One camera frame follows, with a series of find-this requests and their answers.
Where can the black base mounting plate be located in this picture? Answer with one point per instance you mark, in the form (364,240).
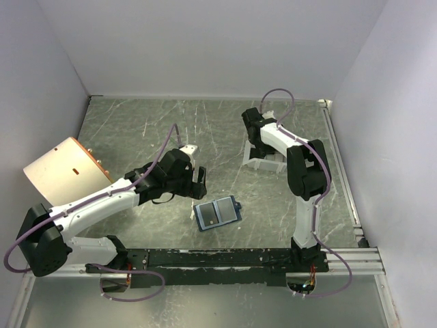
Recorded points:
(191,267)

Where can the aluminium frame rail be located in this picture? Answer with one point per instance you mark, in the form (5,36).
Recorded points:
(353,293)

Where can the white plastic bin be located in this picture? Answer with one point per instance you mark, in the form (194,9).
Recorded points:
(271,162)

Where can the blue leather card holder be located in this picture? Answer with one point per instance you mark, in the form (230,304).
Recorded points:
(227,209)

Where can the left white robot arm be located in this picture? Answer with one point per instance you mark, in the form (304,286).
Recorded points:
(49,238)

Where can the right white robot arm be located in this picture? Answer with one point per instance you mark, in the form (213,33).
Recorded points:
(309,179)

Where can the beige cylindrical lamp shade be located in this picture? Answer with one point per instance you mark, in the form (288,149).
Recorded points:
(67,173)

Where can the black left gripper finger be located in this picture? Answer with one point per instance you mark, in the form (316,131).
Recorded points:
(196,195)
(200,184)

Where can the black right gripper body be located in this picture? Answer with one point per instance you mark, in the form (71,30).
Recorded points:
(263,148)

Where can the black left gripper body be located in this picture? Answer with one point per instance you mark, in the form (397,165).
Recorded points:
(181,185)

